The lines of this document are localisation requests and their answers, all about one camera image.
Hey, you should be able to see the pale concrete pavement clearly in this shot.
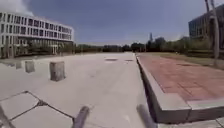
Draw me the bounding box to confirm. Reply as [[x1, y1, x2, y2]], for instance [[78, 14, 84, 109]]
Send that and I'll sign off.
[[0, 52, 224, 128]]

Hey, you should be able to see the row of trees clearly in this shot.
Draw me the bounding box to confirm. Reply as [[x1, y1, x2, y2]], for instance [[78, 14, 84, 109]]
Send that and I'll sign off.
[[71, 32, 214, 55]]

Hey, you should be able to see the grey stone kerb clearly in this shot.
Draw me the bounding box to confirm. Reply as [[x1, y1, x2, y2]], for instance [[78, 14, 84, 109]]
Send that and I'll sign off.
[[135, 54, 224, 125]]

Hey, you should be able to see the grey stone block bollard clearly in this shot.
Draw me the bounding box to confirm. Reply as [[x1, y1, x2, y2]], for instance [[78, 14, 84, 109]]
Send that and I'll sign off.
[[49, 60, 66, 82], [24, 60, 36, 74], [15, 60, 23, 70]]

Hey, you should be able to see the robot's own part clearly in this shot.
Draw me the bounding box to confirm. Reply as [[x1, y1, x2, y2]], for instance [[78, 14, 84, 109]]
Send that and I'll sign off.
[[71, 105, 91, 128]]

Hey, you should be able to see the red brick raised platform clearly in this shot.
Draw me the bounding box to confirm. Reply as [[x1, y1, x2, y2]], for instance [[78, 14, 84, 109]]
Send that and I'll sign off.
[[137, 53, 224, 102]]

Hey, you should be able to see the white building with dark windows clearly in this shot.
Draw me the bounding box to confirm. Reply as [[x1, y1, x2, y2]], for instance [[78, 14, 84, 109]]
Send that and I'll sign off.
[[0, 11, 75, 58]]

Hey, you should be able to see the grass strip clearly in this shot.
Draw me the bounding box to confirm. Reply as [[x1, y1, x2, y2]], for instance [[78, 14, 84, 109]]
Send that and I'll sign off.
[[151, 51, 224, 70]]

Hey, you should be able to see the dark glass building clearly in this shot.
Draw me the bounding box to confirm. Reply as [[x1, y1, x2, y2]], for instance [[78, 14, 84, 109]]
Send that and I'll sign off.
[[188, 3, 224, 50]]

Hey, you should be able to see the bare tree trunk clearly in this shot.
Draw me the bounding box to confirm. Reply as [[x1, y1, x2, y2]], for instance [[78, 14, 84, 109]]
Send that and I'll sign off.
[[204, 0, 221, 66]]

